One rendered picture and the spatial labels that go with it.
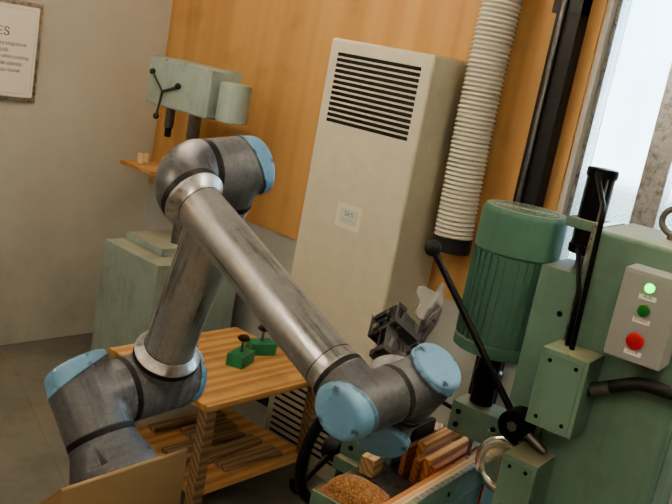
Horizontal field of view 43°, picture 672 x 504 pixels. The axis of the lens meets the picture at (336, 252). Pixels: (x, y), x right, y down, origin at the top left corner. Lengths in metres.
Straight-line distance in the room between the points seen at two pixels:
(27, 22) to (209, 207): 2.98
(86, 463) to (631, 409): 1.07
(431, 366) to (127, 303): 2.85
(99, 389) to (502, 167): 1.98
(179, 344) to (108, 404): 0.19
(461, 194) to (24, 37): 2.21
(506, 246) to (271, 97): 2.60
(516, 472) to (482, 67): 1.91
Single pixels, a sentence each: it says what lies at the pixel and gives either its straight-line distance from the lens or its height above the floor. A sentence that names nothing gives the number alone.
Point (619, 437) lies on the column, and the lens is 1.68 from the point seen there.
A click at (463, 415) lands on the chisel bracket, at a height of 1.04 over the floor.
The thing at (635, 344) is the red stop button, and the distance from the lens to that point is 1.56.
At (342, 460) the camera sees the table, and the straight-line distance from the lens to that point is 1.98.
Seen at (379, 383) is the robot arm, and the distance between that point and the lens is 1.27.
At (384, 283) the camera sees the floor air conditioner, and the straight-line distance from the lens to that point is 3.36.
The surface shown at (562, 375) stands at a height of 1.26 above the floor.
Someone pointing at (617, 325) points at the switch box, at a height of 1.38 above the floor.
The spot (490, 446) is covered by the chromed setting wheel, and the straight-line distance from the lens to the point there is 1.76.
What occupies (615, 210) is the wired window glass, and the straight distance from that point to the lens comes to 3.27.
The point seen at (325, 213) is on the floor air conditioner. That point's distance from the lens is 3.54.
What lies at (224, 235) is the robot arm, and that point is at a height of 1.42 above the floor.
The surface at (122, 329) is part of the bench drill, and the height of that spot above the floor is 0.33.
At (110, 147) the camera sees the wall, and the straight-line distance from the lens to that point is 4.71.
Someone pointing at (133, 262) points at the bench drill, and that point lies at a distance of 3.99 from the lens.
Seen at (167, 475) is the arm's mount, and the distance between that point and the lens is 1.91.
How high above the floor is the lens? 1.74
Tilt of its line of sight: 13 degrees down
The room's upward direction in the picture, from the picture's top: 11 degrees clockwise
